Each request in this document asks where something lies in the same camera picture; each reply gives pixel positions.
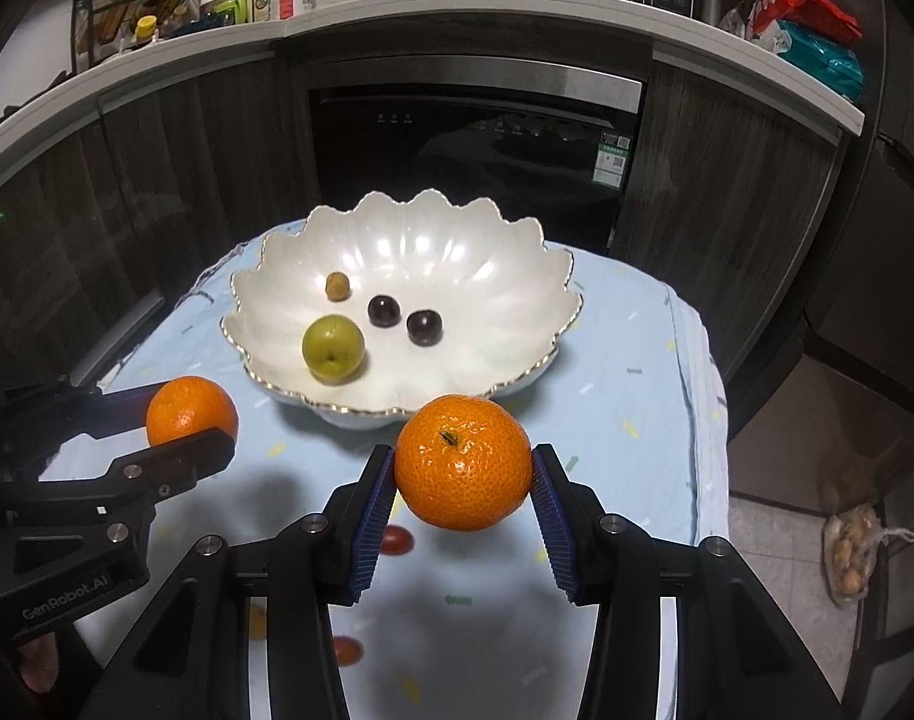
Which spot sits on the dark brown refrigerator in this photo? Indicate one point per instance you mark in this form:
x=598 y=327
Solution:
x=899 y=240

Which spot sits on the dark purple grape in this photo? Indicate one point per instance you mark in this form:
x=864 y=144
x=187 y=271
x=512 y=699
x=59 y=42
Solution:
x=383 y=310
x=424 y=327

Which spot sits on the red cherry tomato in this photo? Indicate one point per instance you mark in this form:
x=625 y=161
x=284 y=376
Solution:
x=395 y=540
x=347 y=650

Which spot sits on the green jujube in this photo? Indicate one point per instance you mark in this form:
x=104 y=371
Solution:
x=333 y=347

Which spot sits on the green plastic container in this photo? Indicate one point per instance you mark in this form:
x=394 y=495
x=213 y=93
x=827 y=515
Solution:
x=228 y=7

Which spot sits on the brown longan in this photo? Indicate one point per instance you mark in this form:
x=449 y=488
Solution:
x=337 y=286
x=256 y=619

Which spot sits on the kitchen counter with dark cabinets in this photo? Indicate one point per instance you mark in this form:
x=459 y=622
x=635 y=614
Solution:
x=202 y=135

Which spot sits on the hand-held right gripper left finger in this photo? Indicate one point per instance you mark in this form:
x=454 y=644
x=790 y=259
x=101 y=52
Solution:
x=371 y=532

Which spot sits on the plastic bag of potatoes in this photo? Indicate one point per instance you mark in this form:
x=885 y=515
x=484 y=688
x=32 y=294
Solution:
x=850 y=555

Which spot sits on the light blue patterned tablecloth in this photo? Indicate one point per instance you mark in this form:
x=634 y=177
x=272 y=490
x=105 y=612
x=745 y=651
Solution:
x=614 y=427

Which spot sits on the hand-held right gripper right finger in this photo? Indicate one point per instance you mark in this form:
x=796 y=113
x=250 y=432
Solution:
x=551 y=525

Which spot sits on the white scalloped bowl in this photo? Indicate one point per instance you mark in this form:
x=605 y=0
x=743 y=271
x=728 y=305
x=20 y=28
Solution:
x=457 y=277

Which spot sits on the red snack bag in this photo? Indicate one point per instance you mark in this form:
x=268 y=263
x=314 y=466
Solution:
x=809 y=11

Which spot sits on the person's left hand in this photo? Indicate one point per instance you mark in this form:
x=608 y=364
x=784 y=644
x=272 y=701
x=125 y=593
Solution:
x=41 y=664

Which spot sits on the yellow cap bottle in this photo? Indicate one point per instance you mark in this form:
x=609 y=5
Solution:
x=146 y=28

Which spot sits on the orange mandarin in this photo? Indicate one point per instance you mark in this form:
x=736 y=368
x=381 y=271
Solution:
x=191 y=405
x=464 y=465

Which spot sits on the teal snack bag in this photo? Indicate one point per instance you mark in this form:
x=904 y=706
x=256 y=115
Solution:
x=824 y=64

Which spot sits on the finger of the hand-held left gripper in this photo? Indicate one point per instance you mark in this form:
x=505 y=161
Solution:
x=67 y=412
x=187 y=454

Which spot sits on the black built-in dishwasher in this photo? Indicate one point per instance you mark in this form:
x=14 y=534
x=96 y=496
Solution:
x=464 y=150

